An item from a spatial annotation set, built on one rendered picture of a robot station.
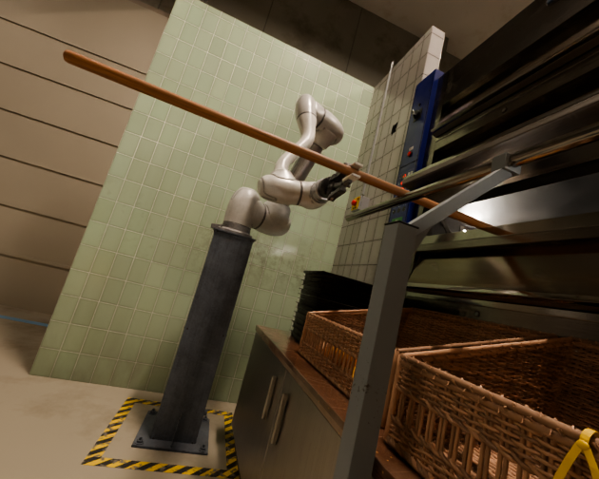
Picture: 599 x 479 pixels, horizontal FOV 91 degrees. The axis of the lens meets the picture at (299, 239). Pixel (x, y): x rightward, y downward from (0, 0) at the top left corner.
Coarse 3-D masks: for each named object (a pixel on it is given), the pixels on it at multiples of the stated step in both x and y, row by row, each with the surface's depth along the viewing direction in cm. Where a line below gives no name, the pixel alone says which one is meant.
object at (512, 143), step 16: (560, 112) 76; (576, 112) 72; (592, 112) 71; (528, 128) 83; (544, 128) 80; (560, 128) 78; (576, 128) 76; (496, 144) 92; (512, 144) 89; (528, 144) 87; (592, 144) 79; (464, 160) 104; (480, 160) 101; (544, 160) 90; (560, 160) 88; (576, 160) 85; (592, 160) 83; (416, 176) 127; (432, 176) 121; (448, 176) 116; (528, 176) 99; (448, 192) 127
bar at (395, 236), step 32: (512, 160) 59; (416, 192) 85; (480, 192) 57; (384, 224) 53; (416, 224) 52; (384, 256) 50; (384, 288) 48; (384, 320) 47; (384, 352) 46; (384, 384) 46; (352, 416) 46; (352, 448) 44
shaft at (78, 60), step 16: (80, 64) 70; (96, 64) 71; (112, 80) 73; (128, 80) 73; (160, 96) 75; (176, 96) 76; (192, 112) 78; (208, 112) 78; (240, 128) 81; (256, 128) 82; (272, 144) 85; (288, 144) 85; (320, 160) 88; (368, 176) 93; (400, 192) 96; (480, 224) 107
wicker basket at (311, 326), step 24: (312, 312) 111; (336, 312) 114; (360, 312) 118; (408, 312) 124; (432, 312) 114; (312, 336) 101; (336, 336) 85; (360, 336) 73; (408, 336) 118; (432, 336) 108; (480, 336) 92; (504, 336) 86; (528, 336) 72; (552, 336) 74; (312, 360) 95; (336, 360) 82; (336, 384) 77; (384, 408) 58
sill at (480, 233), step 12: (576, 216) 79; (588, 216) 76; (480, 228) 106; (492, 228) 102; (504, 228) 97; (516, 228) 93; (528, 228) 90; (540, 228) 87; (552, 228) 83; (564, 228) 81; (432, 240) 128; (444, 240) 121; (456, 240) 115
